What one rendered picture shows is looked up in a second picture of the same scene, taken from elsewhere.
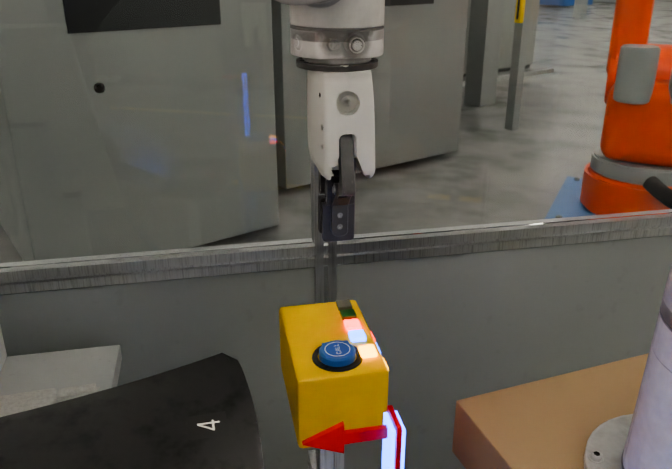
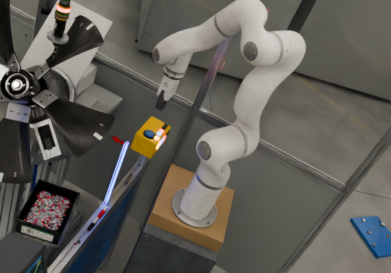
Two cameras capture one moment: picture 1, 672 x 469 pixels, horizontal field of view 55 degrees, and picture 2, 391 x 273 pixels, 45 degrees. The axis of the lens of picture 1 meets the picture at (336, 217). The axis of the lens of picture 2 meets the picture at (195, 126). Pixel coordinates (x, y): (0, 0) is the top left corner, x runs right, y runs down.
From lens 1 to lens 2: 132 cm
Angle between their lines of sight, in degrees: 21
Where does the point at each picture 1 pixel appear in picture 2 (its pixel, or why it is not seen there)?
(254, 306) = (166, 112)
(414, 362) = not seen: hidden behind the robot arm
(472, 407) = (173, 166)
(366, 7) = (177, 68)
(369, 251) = (208, 118)
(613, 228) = (295, 165)
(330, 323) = (157, 127)
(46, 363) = (101, 91)
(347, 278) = (198, 122)
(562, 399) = not seen: hidden behind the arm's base
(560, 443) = (181, 184)
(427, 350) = not seen: hidden behind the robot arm
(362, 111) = (167, 87)
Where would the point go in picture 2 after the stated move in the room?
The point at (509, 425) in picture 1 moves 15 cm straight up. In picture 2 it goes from (176, 174) to (187, 149)
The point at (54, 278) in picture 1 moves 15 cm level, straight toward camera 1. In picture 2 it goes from (116, 68) to (109, 83)
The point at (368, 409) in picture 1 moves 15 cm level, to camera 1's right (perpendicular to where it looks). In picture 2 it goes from (148, 149) to (176, 170)
